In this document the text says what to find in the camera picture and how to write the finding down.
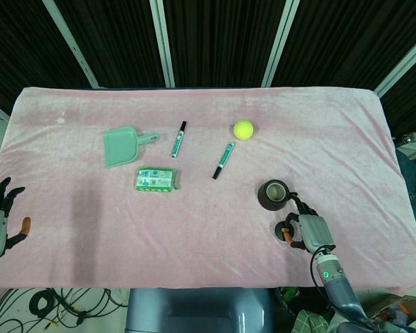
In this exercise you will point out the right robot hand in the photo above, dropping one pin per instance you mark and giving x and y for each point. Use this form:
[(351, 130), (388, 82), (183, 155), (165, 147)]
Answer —
[(312, 227)]

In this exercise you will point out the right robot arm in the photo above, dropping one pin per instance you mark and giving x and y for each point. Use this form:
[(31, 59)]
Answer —
[(336, 284)]

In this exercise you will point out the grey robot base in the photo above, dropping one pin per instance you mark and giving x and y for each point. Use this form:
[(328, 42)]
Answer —
[(197, 310)]

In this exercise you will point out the black round container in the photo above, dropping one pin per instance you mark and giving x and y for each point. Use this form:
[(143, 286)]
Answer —
[(273, 195)]

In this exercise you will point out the green checkered cloth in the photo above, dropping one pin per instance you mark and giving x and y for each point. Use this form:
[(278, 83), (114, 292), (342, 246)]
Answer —
[(308, 320)]

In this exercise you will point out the green whiteboard marker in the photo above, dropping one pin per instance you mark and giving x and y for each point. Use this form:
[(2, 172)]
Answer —
[(224, 159), (177, 140)]

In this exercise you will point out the blue jeans clutter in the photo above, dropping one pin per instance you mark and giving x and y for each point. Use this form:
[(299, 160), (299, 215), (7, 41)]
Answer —
[(414, 170)]

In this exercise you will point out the pink table cloth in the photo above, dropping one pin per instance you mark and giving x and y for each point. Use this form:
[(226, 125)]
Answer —
[(194, 222)]

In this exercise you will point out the yellow tennis ball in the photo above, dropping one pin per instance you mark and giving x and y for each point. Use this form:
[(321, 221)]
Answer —
[(243, 129)]

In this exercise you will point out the cardboard box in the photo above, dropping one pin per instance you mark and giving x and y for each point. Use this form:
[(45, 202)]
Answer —
[(398, 308)]

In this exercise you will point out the green plastic dustpan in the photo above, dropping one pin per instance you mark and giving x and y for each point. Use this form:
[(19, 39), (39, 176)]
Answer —
[(121, 145)]

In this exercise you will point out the green tissue pack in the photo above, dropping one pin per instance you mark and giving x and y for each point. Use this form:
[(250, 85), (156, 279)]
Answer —
[(156, 179)]

